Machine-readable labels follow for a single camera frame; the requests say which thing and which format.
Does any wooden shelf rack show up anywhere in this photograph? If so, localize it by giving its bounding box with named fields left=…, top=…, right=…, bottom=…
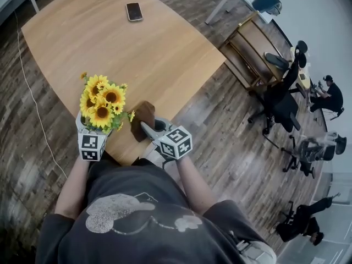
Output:
left=218, top=17, right=290, bottom=92

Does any person's right forearm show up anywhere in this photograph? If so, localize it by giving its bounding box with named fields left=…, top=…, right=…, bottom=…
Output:
left=175, top=155, right=218, bottom=217

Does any black smartphone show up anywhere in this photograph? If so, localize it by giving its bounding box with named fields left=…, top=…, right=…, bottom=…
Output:
left=125, top=2, right=144, bottom=23

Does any person's dark printed shirt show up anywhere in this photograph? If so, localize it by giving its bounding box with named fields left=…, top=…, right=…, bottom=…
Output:
left=35, top=158, right=272, bottom=264

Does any white floor cable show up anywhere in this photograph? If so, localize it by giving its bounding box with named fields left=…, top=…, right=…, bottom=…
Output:
left=14, top=9, right=69, bottom=180

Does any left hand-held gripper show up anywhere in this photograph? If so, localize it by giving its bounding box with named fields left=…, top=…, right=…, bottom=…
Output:
left=75, top=111, right=113, bottom=162

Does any brown cloth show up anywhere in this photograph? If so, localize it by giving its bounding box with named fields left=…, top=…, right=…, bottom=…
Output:
left=130, top=100, right=156, bottom=144

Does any black mesh office chair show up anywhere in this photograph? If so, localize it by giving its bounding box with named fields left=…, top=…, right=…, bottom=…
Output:
left=280, top=132, right=348, bottom=179

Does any yellow desk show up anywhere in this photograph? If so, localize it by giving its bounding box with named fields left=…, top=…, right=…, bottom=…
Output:
left=290, top=46, right=317, bottom=100

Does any person's left forearm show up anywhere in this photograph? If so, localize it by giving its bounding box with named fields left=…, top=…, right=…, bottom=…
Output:
left=54, top=155, right=91, bottom=220

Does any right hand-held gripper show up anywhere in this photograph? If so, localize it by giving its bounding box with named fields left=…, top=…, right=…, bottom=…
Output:
left=140, top=118, right=193, bottom=161

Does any sunflower potted plant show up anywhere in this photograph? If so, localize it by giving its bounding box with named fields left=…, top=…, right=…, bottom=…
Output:
left=79, top=71, right=136, bottom=135

